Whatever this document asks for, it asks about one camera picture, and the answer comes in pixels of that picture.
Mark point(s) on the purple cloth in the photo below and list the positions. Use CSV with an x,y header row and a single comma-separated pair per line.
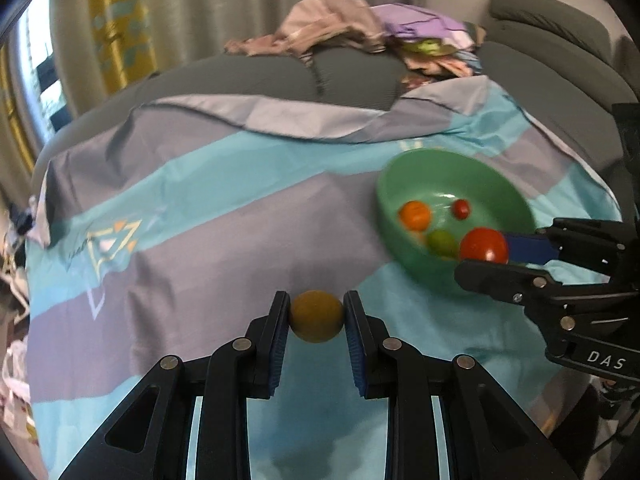
x,y
410,17

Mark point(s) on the pink cloth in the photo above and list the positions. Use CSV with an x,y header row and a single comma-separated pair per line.
x,y
325,15

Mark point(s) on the yellow-green cloth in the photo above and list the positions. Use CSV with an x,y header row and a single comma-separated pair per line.
x,y
430,46

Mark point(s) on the white plastic bag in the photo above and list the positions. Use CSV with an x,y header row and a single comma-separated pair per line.
x,y
12,385

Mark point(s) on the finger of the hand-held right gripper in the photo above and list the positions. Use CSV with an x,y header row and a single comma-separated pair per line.
x,y
530,249
500,277

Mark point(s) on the small red cherry tomato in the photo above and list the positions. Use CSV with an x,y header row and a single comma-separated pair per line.
x,y
462,209

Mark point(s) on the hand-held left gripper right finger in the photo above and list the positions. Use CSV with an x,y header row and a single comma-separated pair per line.
x,y
352,342

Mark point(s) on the floral patterned cloth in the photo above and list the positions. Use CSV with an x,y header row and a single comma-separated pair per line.
x,y
450,67

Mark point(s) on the window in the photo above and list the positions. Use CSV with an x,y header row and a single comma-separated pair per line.
x,y
40,70

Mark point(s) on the brown kiwi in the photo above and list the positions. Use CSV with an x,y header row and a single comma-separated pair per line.
x,y
317,316

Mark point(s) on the grey sofa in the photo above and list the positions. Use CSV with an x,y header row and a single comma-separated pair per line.
x,y
250,80

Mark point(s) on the yellow patterned curtain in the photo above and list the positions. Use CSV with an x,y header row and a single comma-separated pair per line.
x,y
120,10

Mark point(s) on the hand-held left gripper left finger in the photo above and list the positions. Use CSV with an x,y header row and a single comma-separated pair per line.
x,y
280,342

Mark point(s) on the green lime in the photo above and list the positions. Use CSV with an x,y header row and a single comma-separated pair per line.
x,y
441,244

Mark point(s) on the green bowl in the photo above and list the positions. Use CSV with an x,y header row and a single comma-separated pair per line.
x,y
450,175

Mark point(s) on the teal and grey blanket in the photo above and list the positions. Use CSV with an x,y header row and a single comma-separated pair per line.
x,y
200,220

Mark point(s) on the orange mandarin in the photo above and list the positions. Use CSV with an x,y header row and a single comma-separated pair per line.
x,y
415,215

